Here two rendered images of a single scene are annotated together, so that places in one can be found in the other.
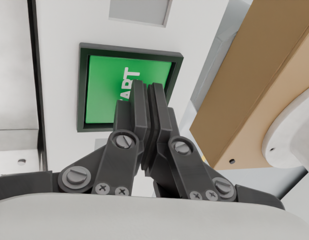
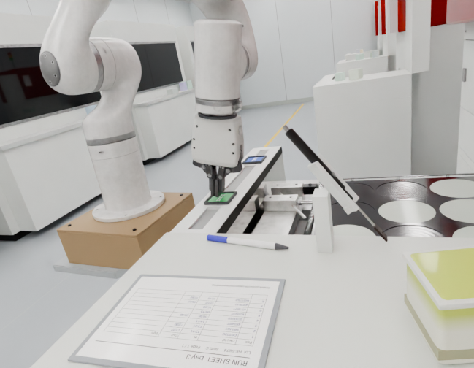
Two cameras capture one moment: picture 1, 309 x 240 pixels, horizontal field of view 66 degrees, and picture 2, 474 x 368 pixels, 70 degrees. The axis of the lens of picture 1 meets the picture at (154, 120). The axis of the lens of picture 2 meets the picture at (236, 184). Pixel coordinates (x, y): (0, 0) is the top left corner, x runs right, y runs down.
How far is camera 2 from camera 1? 0.61 m
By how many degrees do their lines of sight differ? 26
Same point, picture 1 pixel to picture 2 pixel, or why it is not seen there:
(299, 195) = (78, 196)
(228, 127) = (180, 208)
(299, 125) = (147, 203)
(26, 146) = (266, 201)
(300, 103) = (148, 209)
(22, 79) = (261, 223)
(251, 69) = (166, 228)
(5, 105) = (271, 216)
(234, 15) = not seen: hidden behind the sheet
